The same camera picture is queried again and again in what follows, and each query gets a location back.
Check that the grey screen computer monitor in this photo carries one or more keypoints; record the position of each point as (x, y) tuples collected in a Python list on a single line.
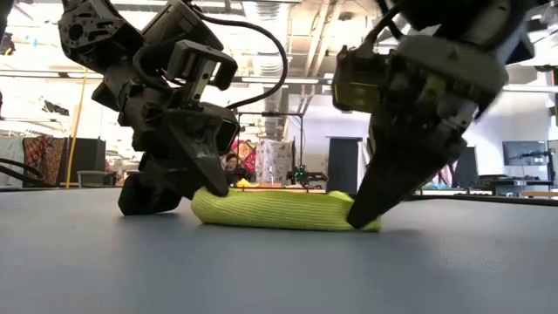
[(523, 152)]

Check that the dark desk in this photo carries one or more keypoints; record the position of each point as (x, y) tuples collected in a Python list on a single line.
[(505, 183)]

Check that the orange yellow cloth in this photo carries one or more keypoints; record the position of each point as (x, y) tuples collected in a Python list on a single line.
[(245, 183)]

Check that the black frame stand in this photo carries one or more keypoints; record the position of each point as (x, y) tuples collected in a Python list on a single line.
[(270, 113)]

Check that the colourful patchwork quilt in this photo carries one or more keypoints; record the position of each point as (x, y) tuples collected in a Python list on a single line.
[(249, 150)]

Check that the black computer tower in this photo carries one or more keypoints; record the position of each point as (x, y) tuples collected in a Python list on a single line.
[(91, 154)]

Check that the long ceiling light bar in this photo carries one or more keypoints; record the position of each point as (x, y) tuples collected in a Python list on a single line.
[(305, 80)]

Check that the white patterned cloth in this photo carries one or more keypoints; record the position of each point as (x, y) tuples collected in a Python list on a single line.
[(274, 157)]

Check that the brown patterned cloth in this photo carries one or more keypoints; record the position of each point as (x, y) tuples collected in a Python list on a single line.
[(43, 159)]

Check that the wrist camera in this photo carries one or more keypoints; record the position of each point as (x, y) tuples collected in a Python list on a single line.
[(355, 83), (192, 65)]

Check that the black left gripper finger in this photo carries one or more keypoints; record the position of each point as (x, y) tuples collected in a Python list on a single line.
[(148, 196), (198, 152)]

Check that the black upright panel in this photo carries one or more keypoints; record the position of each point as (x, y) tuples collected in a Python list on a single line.
[(468, 170)]

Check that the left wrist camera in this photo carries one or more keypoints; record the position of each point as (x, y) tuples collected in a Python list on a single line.
[(192, 65)]

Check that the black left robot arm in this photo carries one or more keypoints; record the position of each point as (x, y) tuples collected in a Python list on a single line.
[(96, 30)]

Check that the pink cloth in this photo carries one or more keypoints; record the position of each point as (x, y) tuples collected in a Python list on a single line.
[(444, 176)]

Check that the person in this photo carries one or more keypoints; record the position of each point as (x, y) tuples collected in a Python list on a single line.
[(232, 162)]

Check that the clear bottle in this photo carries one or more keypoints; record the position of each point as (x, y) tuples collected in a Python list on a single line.
[(270, 176)]

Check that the grey bin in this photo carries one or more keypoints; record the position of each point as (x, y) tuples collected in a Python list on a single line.
[(91, 179)]

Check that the yellow-green microfibre towel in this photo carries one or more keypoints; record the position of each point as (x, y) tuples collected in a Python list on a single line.
[(279, 211)]

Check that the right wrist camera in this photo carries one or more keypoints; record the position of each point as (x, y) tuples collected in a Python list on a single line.
[(355, 83)]

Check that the black table frame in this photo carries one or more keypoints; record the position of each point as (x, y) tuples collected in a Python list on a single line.
[(479, 199)]

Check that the wide ribbed silver duct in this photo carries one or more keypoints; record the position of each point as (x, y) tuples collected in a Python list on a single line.
[(266, 70)]

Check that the black ceiling spotlight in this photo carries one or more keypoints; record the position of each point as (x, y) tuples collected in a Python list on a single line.
[(6, 43)]

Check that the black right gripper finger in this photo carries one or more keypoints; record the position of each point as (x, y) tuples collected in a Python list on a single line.
[(401, 170)]

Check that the dark door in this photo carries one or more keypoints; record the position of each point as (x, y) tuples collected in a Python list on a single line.
[(344, 165)]

